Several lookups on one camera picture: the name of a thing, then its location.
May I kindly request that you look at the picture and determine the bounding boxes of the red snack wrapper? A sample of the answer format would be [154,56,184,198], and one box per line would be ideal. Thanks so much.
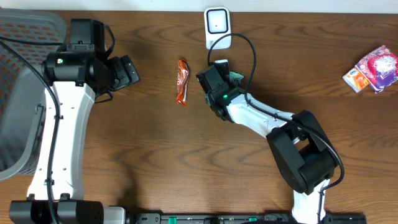
[175,58,190,106]

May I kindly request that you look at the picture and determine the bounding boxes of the teal wipes packet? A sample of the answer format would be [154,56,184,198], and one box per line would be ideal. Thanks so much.
[229,71,244,86]

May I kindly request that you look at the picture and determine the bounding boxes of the orange tissue pack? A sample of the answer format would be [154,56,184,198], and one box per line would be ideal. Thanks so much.
[343,67,369,93]

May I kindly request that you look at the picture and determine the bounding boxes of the purple Carefree pad package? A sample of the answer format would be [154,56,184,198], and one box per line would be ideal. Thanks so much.
[355,45,397,93]

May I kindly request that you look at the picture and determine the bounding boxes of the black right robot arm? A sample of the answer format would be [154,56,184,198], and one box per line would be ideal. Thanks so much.
[196,63,344,223]

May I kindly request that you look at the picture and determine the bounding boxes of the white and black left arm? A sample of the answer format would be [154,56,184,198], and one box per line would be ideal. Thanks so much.
[9,19,140,224]

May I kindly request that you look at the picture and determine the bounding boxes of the white barcode scanner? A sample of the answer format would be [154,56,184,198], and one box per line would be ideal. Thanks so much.
[204,7,231,50]

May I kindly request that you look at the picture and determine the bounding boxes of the grey plastic mesh basket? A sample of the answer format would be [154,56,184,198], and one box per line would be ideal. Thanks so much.
[1,9,67,180]

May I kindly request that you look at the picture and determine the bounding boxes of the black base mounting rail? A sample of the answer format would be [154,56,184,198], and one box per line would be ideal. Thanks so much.
[126,213,367,224]

